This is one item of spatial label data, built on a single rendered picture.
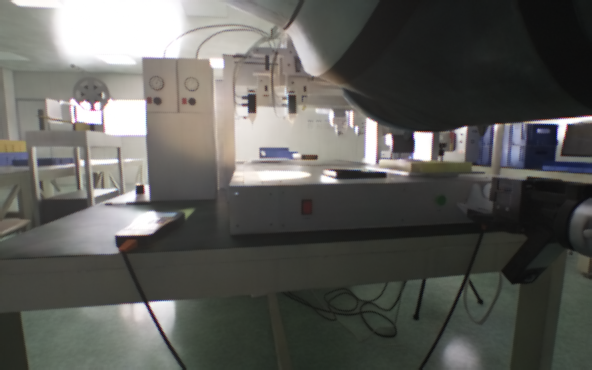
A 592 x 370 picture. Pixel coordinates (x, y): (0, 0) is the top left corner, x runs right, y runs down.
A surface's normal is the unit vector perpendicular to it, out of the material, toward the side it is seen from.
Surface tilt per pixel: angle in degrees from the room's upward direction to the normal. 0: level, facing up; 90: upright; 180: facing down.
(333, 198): 90
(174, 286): 90
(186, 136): 90
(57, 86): 90
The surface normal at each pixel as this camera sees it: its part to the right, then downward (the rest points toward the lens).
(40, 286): 0.18, 0.12
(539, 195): -0.98, 0.02
